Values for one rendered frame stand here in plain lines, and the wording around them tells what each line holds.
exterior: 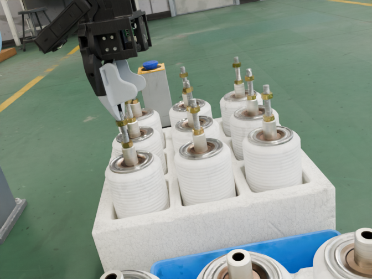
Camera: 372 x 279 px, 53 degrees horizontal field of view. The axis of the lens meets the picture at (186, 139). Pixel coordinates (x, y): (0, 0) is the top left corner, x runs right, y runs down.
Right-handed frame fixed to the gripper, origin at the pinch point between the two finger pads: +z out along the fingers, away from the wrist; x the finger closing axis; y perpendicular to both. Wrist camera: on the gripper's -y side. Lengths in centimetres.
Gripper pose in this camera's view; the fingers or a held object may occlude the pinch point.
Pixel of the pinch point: (114, 110)
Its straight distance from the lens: 60.1
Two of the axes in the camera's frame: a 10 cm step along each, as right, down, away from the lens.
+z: 1.7, 9.0, 4.0
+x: 2.1, -4.3, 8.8
